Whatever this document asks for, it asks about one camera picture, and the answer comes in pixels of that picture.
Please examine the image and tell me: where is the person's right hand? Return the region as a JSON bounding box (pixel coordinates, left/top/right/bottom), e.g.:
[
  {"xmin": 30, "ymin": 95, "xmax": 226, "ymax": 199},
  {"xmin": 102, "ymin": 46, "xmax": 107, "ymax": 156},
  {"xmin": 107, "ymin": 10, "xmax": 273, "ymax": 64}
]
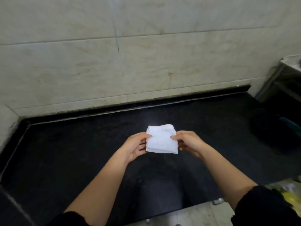
[{"xmin": 170, "ymin": 130, "xmax": 208, "ymax": 161}]

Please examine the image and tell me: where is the person's left hand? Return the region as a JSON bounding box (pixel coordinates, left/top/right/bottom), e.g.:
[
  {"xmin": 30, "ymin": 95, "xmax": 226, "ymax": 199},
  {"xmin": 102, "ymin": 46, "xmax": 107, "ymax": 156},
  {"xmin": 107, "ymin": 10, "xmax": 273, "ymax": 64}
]
[{"xmin": 117, "ymin": 132, "xmax": 152, "ymax": 164}]

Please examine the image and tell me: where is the person's right forearm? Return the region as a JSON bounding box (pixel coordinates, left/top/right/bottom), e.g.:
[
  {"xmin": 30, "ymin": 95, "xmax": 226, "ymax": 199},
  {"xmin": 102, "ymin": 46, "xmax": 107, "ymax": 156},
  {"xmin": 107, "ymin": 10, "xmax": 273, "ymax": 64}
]
[{"xmin": 200, "ymin": 144, "xmax": 258, "ymax": 210}]

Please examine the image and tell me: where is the white terry cloth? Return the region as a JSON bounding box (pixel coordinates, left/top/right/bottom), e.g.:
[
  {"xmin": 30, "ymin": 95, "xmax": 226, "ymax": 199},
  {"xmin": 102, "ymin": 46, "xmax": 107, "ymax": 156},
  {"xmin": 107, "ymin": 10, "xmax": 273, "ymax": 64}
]
[{"xmin": 146, "ymin": 124, "xmax": 178, "ymax": 154}]

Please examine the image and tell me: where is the person's left forearm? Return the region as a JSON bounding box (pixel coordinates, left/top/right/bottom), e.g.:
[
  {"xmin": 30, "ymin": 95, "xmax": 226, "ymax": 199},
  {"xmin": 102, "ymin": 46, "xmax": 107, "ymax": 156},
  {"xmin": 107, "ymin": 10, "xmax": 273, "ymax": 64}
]
[{"xmin": 63, "ymin": 150, "xmax": 132, "ymax": 226}]

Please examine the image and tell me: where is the grey metal bar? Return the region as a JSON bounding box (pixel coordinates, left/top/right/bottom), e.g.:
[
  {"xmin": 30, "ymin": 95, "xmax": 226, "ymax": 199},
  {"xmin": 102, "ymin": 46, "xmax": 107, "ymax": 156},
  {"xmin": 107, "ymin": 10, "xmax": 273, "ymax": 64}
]
[{"xmin": 255, "ymin": 64, "xmax": 286, "ymax": 103}]

